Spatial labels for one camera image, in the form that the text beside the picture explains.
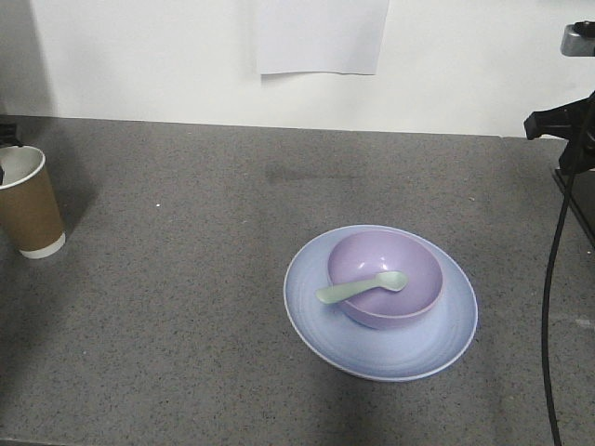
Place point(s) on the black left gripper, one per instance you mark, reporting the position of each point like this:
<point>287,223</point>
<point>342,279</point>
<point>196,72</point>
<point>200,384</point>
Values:
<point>9,135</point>

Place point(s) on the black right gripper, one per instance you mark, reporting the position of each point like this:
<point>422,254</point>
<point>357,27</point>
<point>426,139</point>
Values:
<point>573,122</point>

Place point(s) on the pale green plastic spoon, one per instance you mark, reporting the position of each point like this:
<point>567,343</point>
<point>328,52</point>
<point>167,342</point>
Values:
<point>393,281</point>

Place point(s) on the purple plastic bowl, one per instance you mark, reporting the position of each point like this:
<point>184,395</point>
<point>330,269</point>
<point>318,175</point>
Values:
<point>364,254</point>

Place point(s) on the brown paper cup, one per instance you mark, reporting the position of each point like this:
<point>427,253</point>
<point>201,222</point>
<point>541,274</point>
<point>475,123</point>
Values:
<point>30,215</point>

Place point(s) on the light blue plate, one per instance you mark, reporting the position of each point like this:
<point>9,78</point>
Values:
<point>379,334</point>

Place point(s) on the black induction cooktop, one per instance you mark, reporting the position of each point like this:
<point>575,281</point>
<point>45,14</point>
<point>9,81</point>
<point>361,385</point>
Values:
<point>581,202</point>

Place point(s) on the white paper sheet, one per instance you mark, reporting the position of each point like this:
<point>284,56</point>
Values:
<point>340,36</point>

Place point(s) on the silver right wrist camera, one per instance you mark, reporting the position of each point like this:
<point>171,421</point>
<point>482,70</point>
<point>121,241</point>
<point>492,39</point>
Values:
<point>578,39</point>

